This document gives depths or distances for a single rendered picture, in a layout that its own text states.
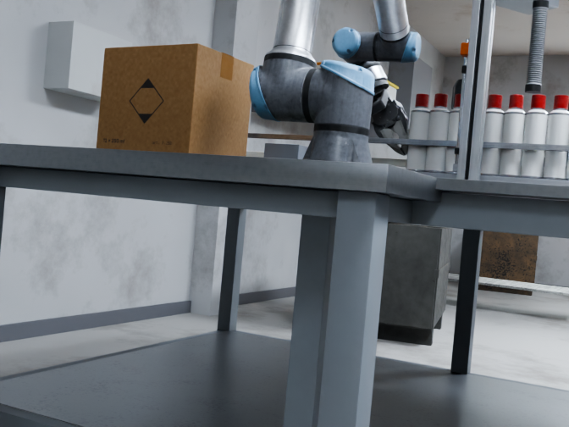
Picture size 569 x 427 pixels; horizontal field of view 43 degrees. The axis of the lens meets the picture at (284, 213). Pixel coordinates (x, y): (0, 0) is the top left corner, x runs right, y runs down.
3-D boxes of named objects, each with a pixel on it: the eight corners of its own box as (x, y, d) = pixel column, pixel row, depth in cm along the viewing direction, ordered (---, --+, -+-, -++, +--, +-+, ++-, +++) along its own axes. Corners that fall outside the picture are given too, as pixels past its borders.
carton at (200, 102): (245, 168, 188) (254, 64, 187) (188, 158, 167) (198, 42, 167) (157, 163, 203) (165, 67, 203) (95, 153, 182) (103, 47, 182)
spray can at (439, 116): (447, 174, 187) (454, 96, 187) (440, 173, 183) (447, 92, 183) (428, 173, 190) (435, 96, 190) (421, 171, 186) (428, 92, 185)
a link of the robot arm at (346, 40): (372, 25, 181) (384, 37, 191) (331, 24, 186) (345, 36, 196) (368, 56, 181) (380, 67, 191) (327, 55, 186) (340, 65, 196)
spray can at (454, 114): (465, 175, 186) (472, 97, 186) (464, 174, 181) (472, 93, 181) (444, 174, 188) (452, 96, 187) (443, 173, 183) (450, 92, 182)
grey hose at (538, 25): (541, 93, 168) (549, 3, 168) (539, 91, 165) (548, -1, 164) (525, 93, 169) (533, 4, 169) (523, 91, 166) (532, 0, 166)
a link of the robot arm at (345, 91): (360, 125, 143) (367, 57, 142) (298, 121, 148) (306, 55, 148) (377, 133, 154) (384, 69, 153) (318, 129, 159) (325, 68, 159)
